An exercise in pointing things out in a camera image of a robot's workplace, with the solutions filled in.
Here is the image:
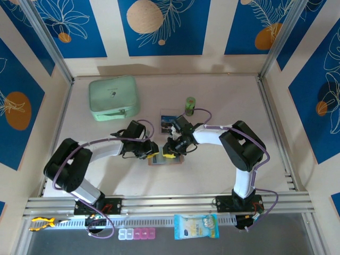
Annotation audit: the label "aluminium frame post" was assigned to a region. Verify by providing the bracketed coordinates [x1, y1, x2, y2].
[20, 0, 75, 84]
[259, 0, 306, 80]

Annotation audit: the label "yellow black pliers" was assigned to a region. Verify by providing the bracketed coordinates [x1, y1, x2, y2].
[29, 217, 71, 232]

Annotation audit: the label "aluminium front frame rail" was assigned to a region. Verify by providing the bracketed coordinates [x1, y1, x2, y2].
[22, 191, 316, 219]

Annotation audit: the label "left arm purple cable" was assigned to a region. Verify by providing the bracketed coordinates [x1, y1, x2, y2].
[52, 119, 156, 239]

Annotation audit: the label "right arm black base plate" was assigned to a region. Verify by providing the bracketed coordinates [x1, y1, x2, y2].
[215, 195, 265, 213]

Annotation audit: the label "steel blue card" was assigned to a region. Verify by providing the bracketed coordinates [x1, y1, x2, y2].
[155, 155, 175, 164]

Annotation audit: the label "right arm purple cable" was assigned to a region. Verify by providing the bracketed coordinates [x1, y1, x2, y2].
[185, 108, 279, 232]

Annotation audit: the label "blue wet wipes pack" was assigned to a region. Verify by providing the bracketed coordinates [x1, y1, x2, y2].
[174, 214, 220, 241]

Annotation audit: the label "green cylindrical bottle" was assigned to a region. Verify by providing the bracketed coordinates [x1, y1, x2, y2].
[184, 97, 197, 117]

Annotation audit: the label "aluminium table side rail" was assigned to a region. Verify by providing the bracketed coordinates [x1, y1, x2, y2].
[256, 76, 300, 192]

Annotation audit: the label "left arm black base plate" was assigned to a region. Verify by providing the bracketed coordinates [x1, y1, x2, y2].
[73, 198, 123, 216]

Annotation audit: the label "pink leather card holder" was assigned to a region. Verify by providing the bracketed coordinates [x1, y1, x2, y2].
[148, 152, 185, 166]

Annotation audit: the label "black controller module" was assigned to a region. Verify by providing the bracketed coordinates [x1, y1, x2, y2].
[84, 214, 108, 234]
[235, 214, 257, 232]

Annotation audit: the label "slotted grey cable duct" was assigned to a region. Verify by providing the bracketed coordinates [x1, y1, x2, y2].
[26, 215, 239, 230]

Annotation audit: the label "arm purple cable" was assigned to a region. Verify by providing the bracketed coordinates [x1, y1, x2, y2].
[185, 108, 279, 232]
[52, 119, 156, 239]

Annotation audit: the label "mint green zip pouch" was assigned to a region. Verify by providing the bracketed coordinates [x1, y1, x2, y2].
[88, 75, 141, 122]

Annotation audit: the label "white pink pill organizer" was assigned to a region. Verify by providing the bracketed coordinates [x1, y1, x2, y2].
[118, 227, 156, 241]

